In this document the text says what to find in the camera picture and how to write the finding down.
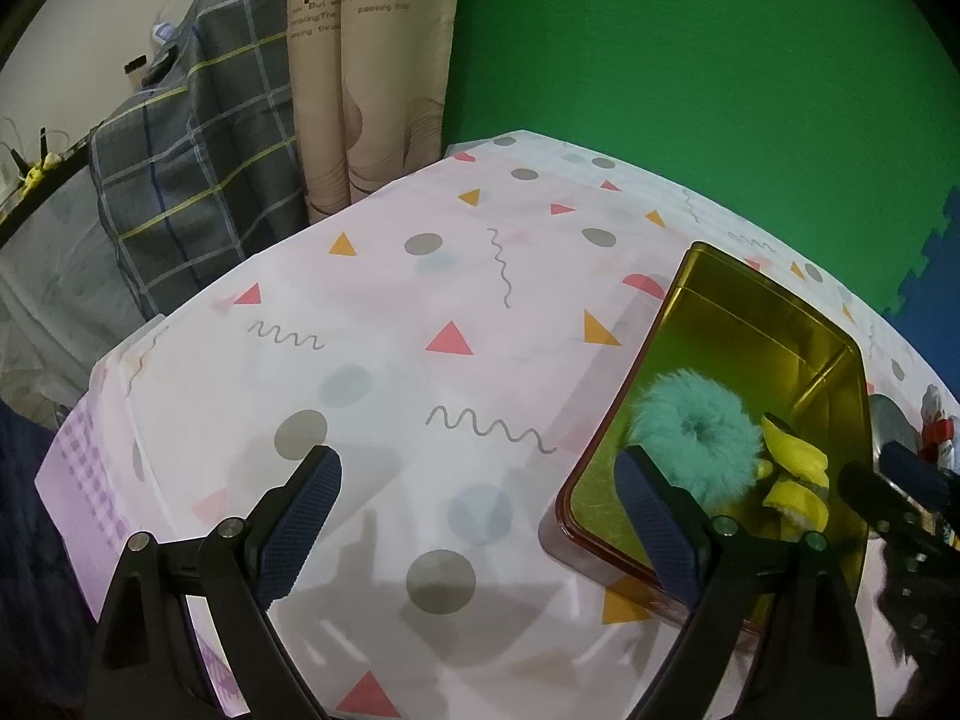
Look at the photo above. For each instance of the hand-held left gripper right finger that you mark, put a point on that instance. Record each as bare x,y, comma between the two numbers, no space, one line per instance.
660,532

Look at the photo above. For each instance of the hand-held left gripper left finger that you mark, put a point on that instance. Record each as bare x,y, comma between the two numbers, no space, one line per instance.
300,517

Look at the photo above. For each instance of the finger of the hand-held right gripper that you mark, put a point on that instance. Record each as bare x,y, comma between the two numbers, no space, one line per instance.
919,476
874,491

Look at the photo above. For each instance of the yellow soft cloth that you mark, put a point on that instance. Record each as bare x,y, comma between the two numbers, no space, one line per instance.
799,499

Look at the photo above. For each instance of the teal fluffy scrunchie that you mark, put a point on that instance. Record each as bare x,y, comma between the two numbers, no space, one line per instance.
675,412

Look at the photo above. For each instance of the gold tin box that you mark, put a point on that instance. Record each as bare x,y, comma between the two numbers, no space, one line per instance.
720,345

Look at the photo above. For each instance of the red and white doll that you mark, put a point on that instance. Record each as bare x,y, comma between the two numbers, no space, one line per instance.
937,431

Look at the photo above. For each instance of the metal bowl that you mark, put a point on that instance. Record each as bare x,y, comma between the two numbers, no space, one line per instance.
892,420

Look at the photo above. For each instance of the blue foam mat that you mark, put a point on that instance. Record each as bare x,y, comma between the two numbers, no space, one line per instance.
934,277

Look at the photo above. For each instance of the dark blue cloth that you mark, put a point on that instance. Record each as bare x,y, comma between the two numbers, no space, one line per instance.
30,540

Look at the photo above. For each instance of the patterned pink tablecloth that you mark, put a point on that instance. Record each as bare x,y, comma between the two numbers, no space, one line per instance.
450,277

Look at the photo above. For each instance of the grey sheet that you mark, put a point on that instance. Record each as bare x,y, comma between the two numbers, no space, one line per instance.
52,277

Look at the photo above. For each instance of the grey plaid cloth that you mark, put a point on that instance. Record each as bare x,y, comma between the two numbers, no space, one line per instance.
210,127

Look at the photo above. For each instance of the beige printed curtain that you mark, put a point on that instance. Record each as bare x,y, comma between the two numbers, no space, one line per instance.
375,90

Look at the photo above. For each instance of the small yellow object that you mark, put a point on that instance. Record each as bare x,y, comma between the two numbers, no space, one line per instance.
35,171

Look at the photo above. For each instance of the green foam mat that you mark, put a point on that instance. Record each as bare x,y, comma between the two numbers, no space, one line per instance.
675,52

